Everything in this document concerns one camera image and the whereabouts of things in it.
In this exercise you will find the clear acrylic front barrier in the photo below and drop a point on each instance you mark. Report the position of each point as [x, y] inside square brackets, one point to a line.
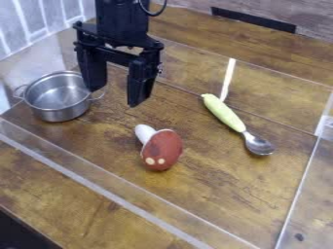
[188, 226]

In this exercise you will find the clear acrylic barrier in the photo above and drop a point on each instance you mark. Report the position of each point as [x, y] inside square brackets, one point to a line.
[308, 227]
[188, 226]

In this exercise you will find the red toy mushroom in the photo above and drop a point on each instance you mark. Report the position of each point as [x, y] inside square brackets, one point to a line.
[163, 147]

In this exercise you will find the clear acrylic right barrier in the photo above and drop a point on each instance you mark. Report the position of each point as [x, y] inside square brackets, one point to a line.
[308, 227]

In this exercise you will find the silver metal pot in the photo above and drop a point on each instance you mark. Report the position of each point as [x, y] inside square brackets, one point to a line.
[58, 97]

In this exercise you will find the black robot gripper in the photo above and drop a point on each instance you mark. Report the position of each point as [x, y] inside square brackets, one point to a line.
[121, 27]

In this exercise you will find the green handled metal spoon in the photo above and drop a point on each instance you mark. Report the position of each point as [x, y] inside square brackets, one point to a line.
[258, 145]

